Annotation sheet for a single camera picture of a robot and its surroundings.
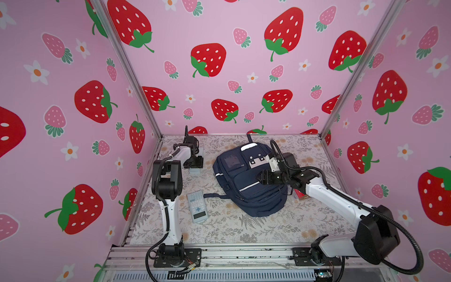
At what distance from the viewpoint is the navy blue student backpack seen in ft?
2.77

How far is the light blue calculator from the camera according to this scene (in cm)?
86

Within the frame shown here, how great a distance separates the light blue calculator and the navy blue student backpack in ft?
0.10
